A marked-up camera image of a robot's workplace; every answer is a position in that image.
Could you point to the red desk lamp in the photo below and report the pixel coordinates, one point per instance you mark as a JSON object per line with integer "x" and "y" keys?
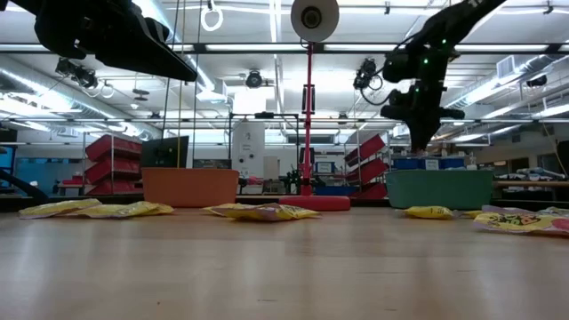
{"x": 315, "y": 203}

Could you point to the red bin rack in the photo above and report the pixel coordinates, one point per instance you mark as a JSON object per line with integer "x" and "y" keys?
{"x": 113, "y": 149}
{"x": 371, "y": 171}

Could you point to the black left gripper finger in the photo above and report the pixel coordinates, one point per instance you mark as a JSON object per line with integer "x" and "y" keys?
{"x": 146, "y": 53}

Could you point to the light teal plastic bin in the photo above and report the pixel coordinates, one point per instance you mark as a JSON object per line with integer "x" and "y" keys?
{"x": 440, "y": 189}

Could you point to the blue storage bin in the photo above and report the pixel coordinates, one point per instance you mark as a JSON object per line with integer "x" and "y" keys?
{"x": 333, "y": 191}

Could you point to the green wrapped candy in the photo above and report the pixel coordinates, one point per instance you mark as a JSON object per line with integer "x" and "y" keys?
{"x": 555, "y": 211}

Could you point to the blue partition panel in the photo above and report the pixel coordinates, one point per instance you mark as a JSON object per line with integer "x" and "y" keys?
{"x": 49, "y": 175}

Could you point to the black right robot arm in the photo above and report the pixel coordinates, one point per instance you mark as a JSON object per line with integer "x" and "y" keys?
{"x": 462, "y": 18}

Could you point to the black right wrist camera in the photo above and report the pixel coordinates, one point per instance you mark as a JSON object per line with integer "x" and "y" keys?
{"x": 398, "y": 66}

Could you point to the black overhead beam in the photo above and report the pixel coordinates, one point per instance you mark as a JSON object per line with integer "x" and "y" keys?
{"x": 266, "y": 48}

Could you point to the black monitor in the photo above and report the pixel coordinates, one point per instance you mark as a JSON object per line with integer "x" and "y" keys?
{"x": 164, "y": 151}

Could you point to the white cabinet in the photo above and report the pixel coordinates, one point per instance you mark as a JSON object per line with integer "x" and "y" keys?
{"x": 248, "y": 146}

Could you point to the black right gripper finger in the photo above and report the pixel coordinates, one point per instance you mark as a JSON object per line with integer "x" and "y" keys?
{"x": 422, "y": 135}

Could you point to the orange plastic bin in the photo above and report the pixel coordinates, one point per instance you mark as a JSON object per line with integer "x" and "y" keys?
{"x": 191, "y": 186}

